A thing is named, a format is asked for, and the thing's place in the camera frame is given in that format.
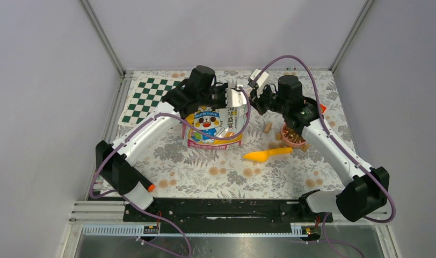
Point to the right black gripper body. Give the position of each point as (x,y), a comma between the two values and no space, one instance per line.
(269,99)

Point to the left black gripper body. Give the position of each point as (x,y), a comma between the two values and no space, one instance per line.
(217,95)

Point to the cat food bag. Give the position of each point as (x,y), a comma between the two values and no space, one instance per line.
(215,128)

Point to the yellow plastic scoop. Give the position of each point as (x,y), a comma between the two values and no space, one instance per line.
(264,155)

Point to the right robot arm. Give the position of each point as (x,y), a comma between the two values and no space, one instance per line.
(365,187)

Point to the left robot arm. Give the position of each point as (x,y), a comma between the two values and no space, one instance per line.
(115,161)

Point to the wooden cork cylinder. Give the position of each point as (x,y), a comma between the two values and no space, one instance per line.
(268,127)

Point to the floral tablecloth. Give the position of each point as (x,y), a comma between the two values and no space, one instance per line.
(178,171)

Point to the pink bowl with kibble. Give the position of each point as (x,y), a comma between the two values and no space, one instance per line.
(290,138)

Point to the orange red small object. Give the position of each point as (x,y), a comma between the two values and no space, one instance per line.
(322,108)

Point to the wooden block near bowl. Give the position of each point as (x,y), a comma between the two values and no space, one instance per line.
(305,147)

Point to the green white chessboard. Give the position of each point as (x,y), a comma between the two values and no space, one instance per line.
(144,95)

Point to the black marker orange cap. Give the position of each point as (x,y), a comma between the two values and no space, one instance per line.
(147,183)

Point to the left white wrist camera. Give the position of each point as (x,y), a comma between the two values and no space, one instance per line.
(235,97)

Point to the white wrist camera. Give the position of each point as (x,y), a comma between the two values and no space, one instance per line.
(257,81)
(235,97)

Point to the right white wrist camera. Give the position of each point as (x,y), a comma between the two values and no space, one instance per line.
(257,81)

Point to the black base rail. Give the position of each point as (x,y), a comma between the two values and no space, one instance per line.
(222,216)

